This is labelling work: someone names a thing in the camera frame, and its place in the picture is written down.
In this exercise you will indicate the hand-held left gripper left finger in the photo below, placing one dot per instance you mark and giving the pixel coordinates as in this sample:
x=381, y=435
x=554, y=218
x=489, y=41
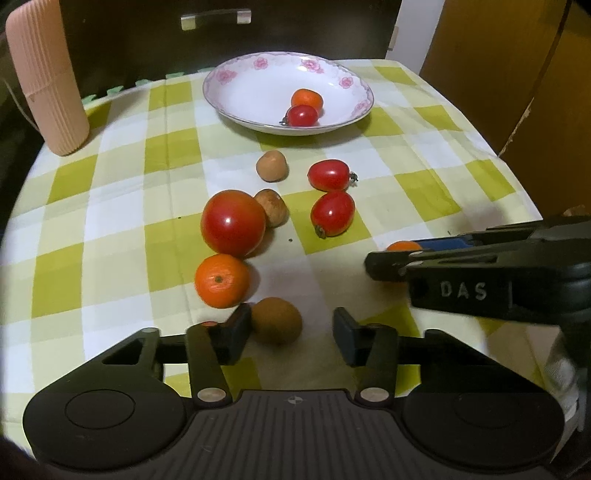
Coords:
x=238, y=331

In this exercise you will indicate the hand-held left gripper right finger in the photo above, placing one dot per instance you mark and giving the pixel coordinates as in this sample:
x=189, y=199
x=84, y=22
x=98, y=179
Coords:
x=344, y=333

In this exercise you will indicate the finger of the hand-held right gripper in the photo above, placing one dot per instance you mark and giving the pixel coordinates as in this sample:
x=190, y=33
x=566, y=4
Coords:
x=443, y=242
x=392, y=265

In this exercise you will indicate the small orange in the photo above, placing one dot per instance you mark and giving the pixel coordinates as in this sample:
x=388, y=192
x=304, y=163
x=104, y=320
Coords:
x=307, y=97
x=404, y=246

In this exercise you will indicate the brown fuzzy kiwi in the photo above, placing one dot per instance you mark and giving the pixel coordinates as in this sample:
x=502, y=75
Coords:
x=277, y=321

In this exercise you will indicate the large orange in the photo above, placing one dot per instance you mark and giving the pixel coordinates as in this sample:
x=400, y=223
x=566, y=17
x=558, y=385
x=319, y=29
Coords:
x=221, y=280

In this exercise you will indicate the red cherry tomato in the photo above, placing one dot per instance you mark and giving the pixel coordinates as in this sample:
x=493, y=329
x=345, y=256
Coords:
x=328, y=174
x=302, y=116
x=332, y=213

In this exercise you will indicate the large red tomato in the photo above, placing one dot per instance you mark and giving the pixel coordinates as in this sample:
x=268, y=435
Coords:
x=233, y=224

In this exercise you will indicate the white plate with pink flowers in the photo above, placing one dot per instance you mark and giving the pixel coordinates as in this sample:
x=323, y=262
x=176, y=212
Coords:
x=258, y=97

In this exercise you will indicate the dark brown round fruit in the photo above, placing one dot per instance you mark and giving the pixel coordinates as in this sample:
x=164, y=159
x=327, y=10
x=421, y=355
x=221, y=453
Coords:
x=276, y=208

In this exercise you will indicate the light brown round fruit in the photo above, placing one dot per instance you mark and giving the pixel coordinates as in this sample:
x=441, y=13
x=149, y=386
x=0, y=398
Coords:
x=272, y=166

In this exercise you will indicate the green and white checked tablecloth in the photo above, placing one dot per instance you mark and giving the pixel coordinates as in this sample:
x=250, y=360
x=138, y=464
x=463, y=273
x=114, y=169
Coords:
x=138, y=207

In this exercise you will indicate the brown wooden door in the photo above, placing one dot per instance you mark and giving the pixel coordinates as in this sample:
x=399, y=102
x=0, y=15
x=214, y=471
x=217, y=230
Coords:
x=485, y=69

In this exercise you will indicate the dark wooden cabinet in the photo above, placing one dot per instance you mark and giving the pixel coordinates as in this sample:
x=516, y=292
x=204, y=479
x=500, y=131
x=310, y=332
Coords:
x=138, y=37

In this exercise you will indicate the pink ribbed cylinder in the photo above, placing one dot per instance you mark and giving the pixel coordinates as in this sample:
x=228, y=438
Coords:
x=46, y=78

